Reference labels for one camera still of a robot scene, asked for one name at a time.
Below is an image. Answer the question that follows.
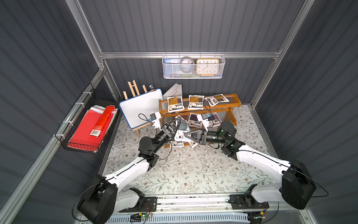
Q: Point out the white plain bag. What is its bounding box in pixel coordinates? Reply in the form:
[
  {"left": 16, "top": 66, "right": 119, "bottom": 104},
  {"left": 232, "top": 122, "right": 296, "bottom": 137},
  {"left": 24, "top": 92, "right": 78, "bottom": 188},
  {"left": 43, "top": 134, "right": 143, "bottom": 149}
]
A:
[
  {"left": 188, "top": 141, "right": 198, "bottom": 148},
  {"left": 174, "top": 115, "right": 191, "bottom": 143},
  {"left": 170, "top": 141, "right": 185, "bottom": 148}
]

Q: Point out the purple coffee bag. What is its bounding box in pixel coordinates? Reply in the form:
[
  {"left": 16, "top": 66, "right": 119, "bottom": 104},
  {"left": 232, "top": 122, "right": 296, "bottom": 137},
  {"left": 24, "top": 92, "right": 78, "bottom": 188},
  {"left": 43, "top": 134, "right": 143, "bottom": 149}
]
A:
[
  {"left": 208, "top": 113, "right": 222, "bottom": 127},
  {"left": 187, "top": 113, "right": 202, "bottom": 128}
]

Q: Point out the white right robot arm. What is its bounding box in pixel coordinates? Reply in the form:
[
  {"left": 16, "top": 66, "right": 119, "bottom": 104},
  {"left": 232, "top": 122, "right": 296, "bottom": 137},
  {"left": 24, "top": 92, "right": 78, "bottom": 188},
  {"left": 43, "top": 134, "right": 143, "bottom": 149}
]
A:
[{"left": 184, "top": 121, "right": 317, "bottom": 210}]

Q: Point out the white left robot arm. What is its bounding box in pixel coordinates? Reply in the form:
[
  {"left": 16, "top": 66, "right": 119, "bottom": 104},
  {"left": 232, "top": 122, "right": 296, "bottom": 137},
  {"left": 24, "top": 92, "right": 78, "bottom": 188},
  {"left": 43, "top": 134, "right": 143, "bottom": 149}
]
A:
[{"left": 73, "top": 117, "right": 182, "bottom": 224}]

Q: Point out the orange wooden three-tier shelf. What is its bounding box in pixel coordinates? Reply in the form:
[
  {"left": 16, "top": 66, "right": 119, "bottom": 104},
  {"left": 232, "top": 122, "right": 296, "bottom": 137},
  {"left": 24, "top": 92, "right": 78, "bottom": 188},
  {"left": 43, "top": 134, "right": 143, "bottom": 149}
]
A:
[{"left": 158, "top": 93, "right": 241, "bottom": 148}]

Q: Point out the white book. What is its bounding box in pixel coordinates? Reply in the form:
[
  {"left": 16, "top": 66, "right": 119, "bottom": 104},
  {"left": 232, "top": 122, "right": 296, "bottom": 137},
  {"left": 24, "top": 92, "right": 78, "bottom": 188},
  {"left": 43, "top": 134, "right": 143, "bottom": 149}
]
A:
[{"left": 163, "top": 83, "right": 183, "bottom": 100}]

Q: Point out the wooden easel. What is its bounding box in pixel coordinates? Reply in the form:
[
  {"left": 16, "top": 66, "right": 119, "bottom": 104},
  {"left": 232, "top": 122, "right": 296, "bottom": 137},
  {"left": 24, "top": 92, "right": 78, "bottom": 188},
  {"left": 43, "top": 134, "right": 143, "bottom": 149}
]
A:
[{"left": 123, "top": 80, "right": 155, "bottom": 135}]

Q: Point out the yellow square clock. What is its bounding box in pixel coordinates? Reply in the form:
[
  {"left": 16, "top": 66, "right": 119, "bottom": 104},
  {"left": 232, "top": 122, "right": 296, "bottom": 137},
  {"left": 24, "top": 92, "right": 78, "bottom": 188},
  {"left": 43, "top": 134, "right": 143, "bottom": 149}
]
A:
[{"left": 196, "top": 58, "right": 220, "bottom": 76}]

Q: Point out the blue box in basket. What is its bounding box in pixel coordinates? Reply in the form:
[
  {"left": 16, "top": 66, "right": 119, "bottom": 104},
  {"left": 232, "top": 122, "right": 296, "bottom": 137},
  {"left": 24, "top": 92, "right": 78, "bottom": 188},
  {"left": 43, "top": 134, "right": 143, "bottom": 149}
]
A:
[{"left": 162, "top": 58, "right": 181, "bottom": 69}]

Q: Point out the round grey tape roll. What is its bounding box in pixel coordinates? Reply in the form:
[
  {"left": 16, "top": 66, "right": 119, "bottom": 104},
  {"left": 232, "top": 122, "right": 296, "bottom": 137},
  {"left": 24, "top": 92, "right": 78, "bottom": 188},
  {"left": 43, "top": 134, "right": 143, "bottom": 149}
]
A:
[{"left": 180, "top": 56, "right": 194, "bottom": 74}]

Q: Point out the red long box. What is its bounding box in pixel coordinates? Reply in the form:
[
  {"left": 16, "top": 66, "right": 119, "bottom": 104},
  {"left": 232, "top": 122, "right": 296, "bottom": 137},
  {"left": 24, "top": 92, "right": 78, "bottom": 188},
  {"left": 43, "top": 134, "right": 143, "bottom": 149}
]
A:
[{"left": 90, "top": 105, "right": 115, "bottom": 137}]

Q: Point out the red folder stack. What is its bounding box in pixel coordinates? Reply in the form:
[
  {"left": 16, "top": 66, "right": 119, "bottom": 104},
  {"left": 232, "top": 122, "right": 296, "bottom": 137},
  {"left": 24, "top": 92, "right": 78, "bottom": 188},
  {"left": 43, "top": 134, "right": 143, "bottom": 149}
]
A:
[{"left": 67, "top": 105, "right": 117, "bottom": 153}]

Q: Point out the small green circuit board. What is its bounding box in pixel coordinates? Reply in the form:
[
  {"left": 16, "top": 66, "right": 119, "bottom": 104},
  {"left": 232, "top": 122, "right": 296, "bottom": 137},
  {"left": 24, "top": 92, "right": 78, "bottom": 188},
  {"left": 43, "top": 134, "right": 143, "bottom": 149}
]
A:
[{"left": 130, "top": 213, "right": 149, "bottom": 223}]

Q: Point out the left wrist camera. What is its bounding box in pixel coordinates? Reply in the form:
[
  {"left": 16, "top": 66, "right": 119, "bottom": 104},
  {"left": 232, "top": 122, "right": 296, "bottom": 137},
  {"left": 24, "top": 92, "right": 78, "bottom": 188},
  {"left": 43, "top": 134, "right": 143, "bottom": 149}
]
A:
[{"left": 150, "top": 112, "right": 161, "bottom": 130}]

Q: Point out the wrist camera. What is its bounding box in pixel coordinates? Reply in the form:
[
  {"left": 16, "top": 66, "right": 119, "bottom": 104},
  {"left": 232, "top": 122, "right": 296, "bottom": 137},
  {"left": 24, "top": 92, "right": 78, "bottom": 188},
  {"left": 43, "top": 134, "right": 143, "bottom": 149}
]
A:
[
  {"left": 197, "top": 113, "right": 210, "bottom": 131},
  {"left": 150, "top": 112, "right": 161, "bottom": 130}
]

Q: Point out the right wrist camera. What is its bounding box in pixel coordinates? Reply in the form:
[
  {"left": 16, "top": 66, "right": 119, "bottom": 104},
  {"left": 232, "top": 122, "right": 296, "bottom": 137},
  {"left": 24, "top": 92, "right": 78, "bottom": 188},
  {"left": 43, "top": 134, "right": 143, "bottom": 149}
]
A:
[{"left": 197, "top": 113, "right": 210, "bottom": 131}]

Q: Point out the white board blue frame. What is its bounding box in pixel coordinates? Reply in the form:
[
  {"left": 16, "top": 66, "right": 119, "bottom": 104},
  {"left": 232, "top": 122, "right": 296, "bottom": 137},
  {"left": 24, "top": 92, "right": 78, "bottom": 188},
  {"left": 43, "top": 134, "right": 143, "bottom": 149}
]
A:
[{"left": 119, "top": 89, "right": 163, "bottom": 129}]

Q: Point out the white wire wall basket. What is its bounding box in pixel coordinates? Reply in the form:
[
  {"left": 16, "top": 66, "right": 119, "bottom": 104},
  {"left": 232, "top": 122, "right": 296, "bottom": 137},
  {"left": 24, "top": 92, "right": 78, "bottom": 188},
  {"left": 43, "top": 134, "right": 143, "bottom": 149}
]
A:
[{"left": 162, "top": 53, "right": 226, "bottom": 79}]

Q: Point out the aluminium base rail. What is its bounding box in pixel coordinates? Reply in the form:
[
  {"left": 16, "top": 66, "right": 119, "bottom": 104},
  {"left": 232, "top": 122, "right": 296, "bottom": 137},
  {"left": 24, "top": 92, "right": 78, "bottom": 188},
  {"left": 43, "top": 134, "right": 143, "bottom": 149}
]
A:
[{"left": 78, "top": 193, "right": 308, "bottom": 216}]

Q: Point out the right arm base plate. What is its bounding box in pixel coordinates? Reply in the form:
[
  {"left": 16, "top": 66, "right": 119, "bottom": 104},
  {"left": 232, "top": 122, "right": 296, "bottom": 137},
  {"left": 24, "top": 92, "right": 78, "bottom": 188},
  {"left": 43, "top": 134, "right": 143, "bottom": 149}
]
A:
[{"left": 228, "top": 184, "right": 269, "bottom": 210}]

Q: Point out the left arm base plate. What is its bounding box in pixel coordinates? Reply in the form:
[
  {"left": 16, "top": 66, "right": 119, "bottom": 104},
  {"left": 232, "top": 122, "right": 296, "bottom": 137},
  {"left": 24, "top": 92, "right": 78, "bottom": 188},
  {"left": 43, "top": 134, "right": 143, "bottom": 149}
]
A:
[{"left": 114, "top": 188, "right": 158, "bottom": 213}]

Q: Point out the black wire side basket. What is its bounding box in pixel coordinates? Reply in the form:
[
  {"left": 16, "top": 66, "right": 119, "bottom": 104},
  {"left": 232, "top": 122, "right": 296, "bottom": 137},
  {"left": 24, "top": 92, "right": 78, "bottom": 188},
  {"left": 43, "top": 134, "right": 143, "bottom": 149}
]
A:
[{"left": 55, "top": 85, "right": 120, "bottom": 155}]

